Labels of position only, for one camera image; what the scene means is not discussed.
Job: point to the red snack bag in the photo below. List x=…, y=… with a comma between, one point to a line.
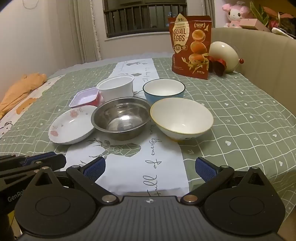
x=185, y=58

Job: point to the blue ceramic bowl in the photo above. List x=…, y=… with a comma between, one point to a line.
x=161, y=89

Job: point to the orange cloth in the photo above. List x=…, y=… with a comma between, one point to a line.
x=18, y=90

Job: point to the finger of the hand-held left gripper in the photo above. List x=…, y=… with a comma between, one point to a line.
x=55, y=162
x=39, y=157

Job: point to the red rectangular plastic tray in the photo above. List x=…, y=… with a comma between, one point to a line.
x=83, y=98

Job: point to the dark red foil object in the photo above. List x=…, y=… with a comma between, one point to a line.
x=218, y=67

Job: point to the stainless steel bowl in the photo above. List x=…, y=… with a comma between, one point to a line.
x=120, y=120

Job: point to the pink plush toy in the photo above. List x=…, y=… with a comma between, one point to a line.
x=235, y=14

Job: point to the white deer-print table runner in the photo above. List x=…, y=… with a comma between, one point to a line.
x=143, y=157

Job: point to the beige upholstered headboard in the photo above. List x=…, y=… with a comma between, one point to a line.
x=266, y=58

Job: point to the bear-print blanket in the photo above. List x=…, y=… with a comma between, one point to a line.
x=13, y=120

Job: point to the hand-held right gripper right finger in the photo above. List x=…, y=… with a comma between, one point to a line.
x=205, y=170

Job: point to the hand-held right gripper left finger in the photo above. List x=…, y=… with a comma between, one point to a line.
x=94, y=168

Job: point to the cream egg-shaped ornament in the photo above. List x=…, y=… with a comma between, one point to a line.
x=224, y=55

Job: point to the white plastic bowl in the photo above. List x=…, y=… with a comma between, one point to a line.
x=115, y=90

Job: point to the yellow-rimmed white bowl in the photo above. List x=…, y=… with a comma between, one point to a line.
x=182, y=120

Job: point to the pink box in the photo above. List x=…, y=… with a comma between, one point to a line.
x=252, y=23

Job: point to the dark-framed window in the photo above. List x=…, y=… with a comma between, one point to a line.
x=138, y=20

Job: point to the red and green plant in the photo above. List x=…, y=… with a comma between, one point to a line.
x=261, y=11

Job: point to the white floral plate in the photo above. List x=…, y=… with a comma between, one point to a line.
x=69, y=126

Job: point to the white folded item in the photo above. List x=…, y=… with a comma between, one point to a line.
x=283, y=32

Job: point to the beige curtain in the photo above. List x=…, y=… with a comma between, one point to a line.
x=81, y=30
x=208, y=8

